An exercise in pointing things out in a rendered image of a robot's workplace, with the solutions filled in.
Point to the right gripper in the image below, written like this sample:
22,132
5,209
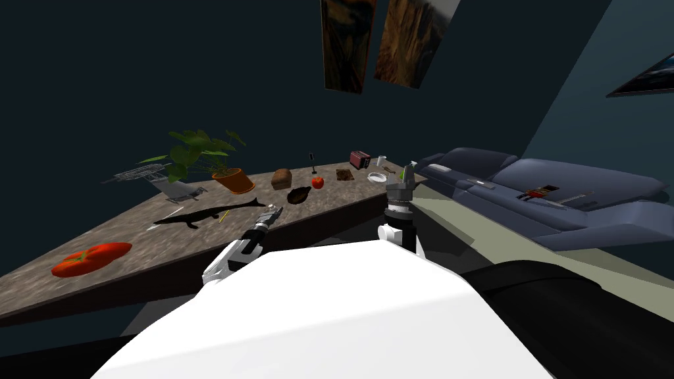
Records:
399,191

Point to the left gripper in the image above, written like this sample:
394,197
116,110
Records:
269,216

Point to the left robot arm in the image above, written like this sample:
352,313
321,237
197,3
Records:
237,255

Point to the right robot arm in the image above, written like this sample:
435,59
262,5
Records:
568,326

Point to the green bottle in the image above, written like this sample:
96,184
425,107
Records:
403,172

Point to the white bowl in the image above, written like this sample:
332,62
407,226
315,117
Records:
376,177

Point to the dark brown bowl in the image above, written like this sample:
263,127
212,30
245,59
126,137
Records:
298,196

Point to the white mug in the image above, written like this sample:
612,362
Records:
381,160

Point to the brown bread loaf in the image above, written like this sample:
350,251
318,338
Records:
281,180

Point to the yellow pencil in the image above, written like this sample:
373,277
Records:
225,216

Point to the red toaster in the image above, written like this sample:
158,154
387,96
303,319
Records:
360,159

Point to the green plant in orange pot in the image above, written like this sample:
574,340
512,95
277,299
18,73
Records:
231,180

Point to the brown square board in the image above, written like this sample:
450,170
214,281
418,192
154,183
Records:
345,175

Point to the small red tomato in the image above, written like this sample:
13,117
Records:
317,183

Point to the black spatula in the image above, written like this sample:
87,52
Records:
313,163

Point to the black sea reptile figure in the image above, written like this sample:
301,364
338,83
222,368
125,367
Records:
196,216

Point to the white pencil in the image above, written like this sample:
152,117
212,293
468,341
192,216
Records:
164,219

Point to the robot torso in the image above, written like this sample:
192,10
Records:
326,316

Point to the brown stone table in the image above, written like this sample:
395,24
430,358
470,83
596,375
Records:
158,247

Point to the dark blue sofa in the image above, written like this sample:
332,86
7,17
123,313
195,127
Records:
568,195

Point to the large red tomato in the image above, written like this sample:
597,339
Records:
90,260

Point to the dark blue framed picture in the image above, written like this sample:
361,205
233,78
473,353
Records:
650,79

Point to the brown and grey wall painting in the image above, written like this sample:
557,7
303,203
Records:
413,42

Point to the dark brown wall painting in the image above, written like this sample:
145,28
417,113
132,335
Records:
345,42

